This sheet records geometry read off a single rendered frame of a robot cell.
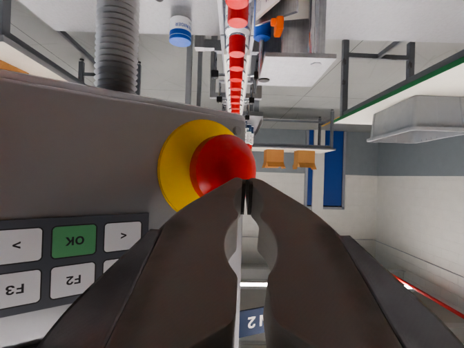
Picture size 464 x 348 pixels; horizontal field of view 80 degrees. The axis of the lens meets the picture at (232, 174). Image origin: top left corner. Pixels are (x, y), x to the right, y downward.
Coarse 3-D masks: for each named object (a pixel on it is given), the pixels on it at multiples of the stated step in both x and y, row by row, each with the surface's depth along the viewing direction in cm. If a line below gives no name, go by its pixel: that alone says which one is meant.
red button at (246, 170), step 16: (208, 144) 14; (224, 144) 14; (240, 144) 15; (192, 160) 14; (208, 160) 14; (224, 160) 14; (240, 160) 14; (192, 176) 14; (208, 176) 14; (224, 176) 14; (240, 176) 14; (208, 192) 14
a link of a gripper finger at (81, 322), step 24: (144, 240) 8; (120, 264) 8; (144, 264) 8; (96, 288) 7; (120, 288) 7; (72, 312) 6; (96, 312) 6; (120, 312) 6; (48, 336) 6; (72, 336) 6; (96, 336) 6
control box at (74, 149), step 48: (0, 96) 11; (48, 96) 12; (96, 96) 13; (144, 96) 15; (0, 144) 11; (48, 144) 12; (96, 144) 13; (144, 144) 14; (192, 144) 16; (0, 192) 11; (48, 192) 12; (96, 192) 13; (144, 192) 14; (192, 192) 16; (240, 240) 18; (0, 336) 11
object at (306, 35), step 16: (320, 0) 48; (320, 16) 48; (272, 32) 55; (288, 32) 48; (304, 32) 48; (320, 32) 48; (272, 48) 55; (288, 48) 48; (304, 48) 48; (320, 48) 48
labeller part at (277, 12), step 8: (256, 0) 47; (280, 0) 44; (288, 0) 44; (296, 0) 43; (272, 8) 45; (280, 8) 44; (288, 8) 44; (296, 8) 43; (264, 16) 46; (272, 16) 45; (256, 24) 47
